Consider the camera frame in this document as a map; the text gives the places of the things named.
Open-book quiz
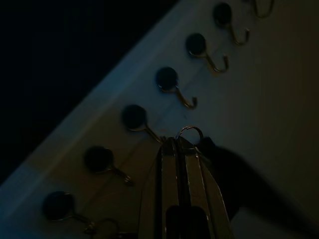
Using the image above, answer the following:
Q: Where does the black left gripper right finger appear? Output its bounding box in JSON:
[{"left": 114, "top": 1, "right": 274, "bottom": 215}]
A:
[{"left": 178, "top": 135, "right": 235, "bottom": 239}]

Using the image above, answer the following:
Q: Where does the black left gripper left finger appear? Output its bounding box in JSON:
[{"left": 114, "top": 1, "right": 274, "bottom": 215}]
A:
[{"left": 138, "top": 136, "right": 185, "bottom": 239}]

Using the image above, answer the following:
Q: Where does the teal knob metal hook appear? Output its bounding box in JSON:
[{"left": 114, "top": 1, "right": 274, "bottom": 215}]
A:
[
  {"left": 185, "top": 32, "right": 230, "bottom": 74},
  {"left": 121, "top": 104, "right": 167, "bottom": 144},
  {"left": 41, "top": 190, "right": 97, "bottom": 231},
  {"left": 212, "top": 1, "right": 251, "bottom": 46},
  {"left": 83, "top": 145, "right": 135, "bottom": 187},
  {"left": 156, "top": 66, "right": 198, "bottom": 109},
  {"left": 243, "top": 0, "right": 275, "bottom": 19}
]

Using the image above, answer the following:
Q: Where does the white hook rail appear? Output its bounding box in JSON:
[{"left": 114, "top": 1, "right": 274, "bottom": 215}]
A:
[{"left": 0, "top": 0, "right": 277, "bottom": 239}]

